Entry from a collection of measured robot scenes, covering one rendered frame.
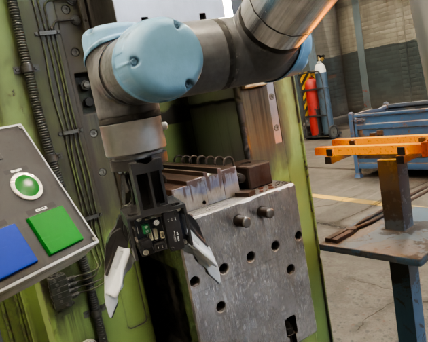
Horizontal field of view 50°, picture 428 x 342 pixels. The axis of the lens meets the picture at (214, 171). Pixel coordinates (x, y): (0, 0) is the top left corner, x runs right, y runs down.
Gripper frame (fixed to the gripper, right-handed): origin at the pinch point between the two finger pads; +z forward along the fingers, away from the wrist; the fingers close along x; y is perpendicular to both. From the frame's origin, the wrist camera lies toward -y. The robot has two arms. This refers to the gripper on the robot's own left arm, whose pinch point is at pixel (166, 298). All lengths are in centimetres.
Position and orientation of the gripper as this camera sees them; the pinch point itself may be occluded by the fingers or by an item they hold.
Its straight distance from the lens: 64.4
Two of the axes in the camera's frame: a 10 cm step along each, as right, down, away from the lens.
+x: 9.3, -2.2, 2.9
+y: 3.2, 1.0, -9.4
